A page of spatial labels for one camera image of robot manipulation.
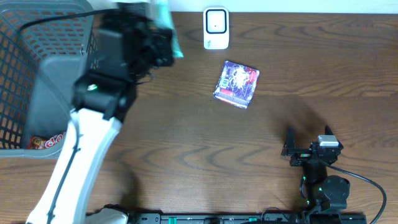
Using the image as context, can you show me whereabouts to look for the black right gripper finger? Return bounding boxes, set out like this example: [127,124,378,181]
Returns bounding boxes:
[325,125,343,147]
[281,126,295,156]

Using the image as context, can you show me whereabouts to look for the teal snack wrapper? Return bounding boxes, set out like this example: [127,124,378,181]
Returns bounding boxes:
[146,0,185,60]

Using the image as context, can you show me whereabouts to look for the red orange snack bar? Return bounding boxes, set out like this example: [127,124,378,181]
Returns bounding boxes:
[27,132,66,150]

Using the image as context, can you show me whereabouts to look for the grey plastic basket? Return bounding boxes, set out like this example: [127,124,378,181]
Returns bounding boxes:
[1,0,96,159]

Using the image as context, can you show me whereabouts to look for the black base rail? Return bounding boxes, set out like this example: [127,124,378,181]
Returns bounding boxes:
[86,211,368,224]

